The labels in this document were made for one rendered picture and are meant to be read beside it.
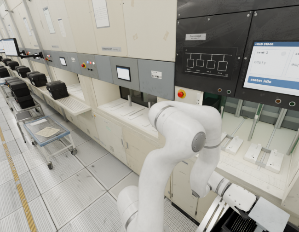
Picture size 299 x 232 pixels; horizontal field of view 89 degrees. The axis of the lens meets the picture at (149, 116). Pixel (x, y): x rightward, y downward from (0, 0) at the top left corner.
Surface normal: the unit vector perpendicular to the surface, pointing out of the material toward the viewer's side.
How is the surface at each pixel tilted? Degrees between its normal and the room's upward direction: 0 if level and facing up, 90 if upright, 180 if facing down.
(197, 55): 90
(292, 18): 90
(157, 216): 66
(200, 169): 54
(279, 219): 0
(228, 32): 90
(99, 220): 0
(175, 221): 0
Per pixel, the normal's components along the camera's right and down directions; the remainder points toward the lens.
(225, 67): -0.69, 0.37
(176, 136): -0.72, -0.15
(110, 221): -0.05, -0.88
